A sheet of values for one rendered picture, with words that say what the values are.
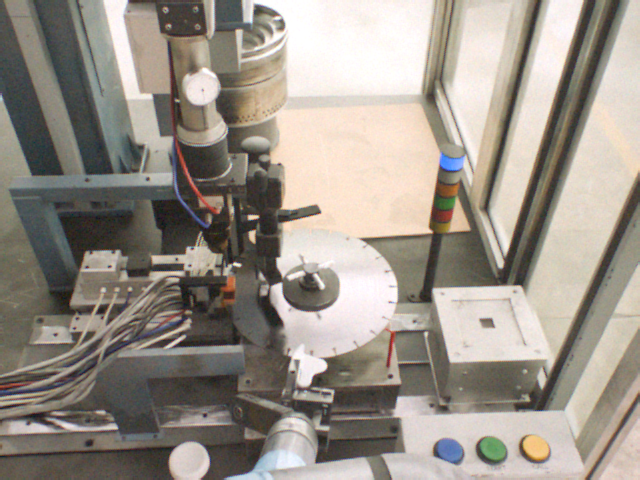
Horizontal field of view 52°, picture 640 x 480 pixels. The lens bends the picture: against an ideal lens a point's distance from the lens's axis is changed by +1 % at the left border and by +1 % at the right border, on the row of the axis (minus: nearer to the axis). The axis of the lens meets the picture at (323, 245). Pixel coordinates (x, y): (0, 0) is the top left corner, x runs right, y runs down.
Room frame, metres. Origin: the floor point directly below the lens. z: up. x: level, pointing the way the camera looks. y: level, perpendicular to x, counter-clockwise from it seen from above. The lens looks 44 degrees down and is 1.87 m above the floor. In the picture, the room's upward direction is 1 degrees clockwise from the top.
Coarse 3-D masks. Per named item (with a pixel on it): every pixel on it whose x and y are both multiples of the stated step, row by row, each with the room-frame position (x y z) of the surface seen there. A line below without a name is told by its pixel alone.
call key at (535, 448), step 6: (528, 438) 0.55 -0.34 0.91; (534, 438) 0.55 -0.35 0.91; (540, 438) 0.55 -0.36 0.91; (522, 444) 0.54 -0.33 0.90; (528, 444) 0.54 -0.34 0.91; (534, 444) 0.54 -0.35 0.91; (540, 444) 0.54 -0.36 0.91; (546, 444) 0.54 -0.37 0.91; (528, 450) 0.53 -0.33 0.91; (534, 450) 0.53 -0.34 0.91; (540, 450) 0.53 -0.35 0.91; (546, 450) 0.53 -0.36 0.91; (528, 456) 0.52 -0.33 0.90; (534, 456) 0.52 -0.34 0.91; (540, 456) 0.52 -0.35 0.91; (546, 456) 0.52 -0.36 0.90
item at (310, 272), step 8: (304, 264) 0.84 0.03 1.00; (312, 264) 0.84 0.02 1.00; (320, 264) 0.84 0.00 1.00; (328, 264) 0.85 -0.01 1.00; (296, 272) 0.82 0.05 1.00; (304, 272) 0.82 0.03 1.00; (312, 272) 0.82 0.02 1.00; (288, 280) 0.81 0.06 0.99; (304, 280) 0.82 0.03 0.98; (312, 280) 0.82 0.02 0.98; (320, 280) 0.80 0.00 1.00; (320, 288) 0.79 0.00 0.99
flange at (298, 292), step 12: (300, 264) 0.88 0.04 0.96; (324, 276) 0.85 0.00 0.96; (336, 276) 0.85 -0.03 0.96; (288, 288) 0.82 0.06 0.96; (300, 288) 0.82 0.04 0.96; (312, 288) 0.81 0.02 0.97; (324, 288) 0.82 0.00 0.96; (336, 288) 0.82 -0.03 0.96; (288, 300) 0.79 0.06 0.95; (300, 300) 0.79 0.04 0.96; (312, 300) 0.79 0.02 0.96; (324, 300) 0.79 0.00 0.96
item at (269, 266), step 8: (256, 256) 0.84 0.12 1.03; (256, 264) 0.83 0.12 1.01; (264, 264) 0.81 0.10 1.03; (272, 264) 0.79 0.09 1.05; (256, 272) 0.83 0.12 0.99; (264, 272) 0.80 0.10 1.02; (272, 272) 0.79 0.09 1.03; (280, 272) 0.80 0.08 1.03; (272, 280) 0.78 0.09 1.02; (280, 280) 0.79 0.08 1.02
